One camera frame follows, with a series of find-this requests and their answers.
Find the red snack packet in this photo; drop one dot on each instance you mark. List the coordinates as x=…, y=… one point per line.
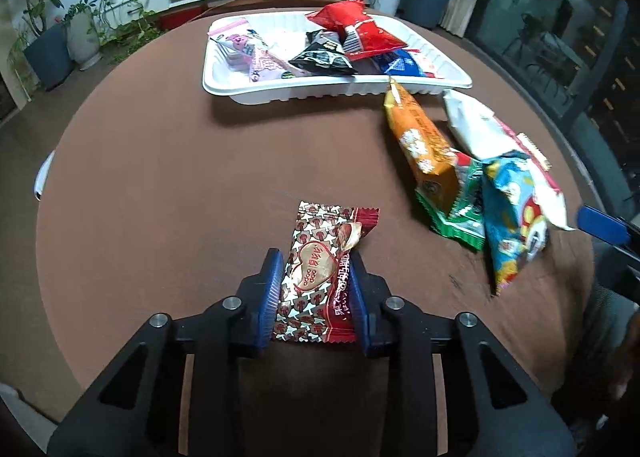
x=365, y=32

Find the panda print snack packet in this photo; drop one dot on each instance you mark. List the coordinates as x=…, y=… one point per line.
x=510, y=237

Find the white rounded object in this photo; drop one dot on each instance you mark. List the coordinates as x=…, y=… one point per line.
x=42, y=177

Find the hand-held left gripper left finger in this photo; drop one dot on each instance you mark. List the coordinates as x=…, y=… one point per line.
x=270, y=302

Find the black balcony chair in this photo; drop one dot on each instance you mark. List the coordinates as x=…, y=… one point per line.
x=535, y=39

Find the black and white snack packet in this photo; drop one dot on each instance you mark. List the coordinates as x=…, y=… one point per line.
x=320, y=54

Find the small plant in ribbed pot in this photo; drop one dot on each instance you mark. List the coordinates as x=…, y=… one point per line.
x=85, y=39

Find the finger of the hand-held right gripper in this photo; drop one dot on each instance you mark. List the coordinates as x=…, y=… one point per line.
x=602, y=227

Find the white plastic tray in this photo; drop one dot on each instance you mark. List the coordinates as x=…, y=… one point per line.
x=240, y=87

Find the orange snack packet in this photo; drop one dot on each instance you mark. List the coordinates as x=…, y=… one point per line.
x=417, y=132

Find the red storage box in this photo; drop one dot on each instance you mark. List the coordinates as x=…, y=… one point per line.
x=180, y=18

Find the tall plant in grey-blue pot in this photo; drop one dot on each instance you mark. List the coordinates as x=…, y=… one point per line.
x=47, y=54

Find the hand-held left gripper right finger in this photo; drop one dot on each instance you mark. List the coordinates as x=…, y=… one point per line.
x=360, y=309

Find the heart print snack packet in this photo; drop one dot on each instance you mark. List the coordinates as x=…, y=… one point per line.
x=312, y=262

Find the blue snack packet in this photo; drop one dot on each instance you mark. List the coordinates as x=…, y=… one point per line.
x=400, y=64

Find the green snack packet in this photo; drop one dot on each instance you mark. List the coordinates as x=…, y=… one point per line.
x=467, y=217

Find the pink snack packet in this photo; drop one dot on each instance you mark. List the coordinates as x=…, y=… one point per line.
x=240, y=44

